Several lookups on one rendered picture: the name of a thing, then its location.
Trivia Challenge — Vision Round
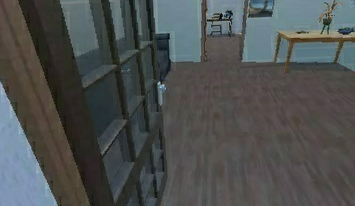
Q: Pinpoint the dark brown shelf unit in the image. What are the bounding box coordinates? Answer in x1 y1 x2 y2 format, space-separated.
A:
16 0 170 206

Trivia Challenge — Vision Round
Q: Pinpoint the light wooden table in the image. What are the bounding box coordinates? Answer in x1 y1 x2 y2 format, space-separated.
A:
271 27 355 78

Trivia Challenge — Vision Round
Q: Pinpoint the framed landscape picture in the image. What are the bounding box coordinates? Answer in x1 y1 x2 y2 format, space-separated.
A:
247 0 277 19

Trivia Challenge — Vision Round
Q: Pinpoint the dark blue bowl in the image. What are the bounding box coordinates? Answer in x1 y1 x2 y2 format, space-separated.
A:
336 26 355 36

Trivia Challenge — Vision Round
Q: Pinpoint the dried plant in dark vase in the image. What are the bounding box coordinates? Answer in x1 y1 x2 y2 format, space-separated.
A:
316 0 345 36

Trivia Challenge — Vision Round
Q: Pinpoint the small dark wooden desk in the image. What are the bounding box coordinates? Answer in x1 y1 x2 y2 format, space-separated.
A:
206 17 235 39

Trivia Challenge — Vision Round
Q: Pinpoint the dark blue armchair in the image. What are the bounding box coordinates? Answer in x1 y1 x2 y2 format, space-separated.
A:
154 32 173 83

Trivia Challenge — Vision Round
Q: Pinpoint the brown wooden door frame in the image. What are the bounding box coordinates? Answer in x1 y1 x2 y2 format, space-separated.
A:
0 0 95 206

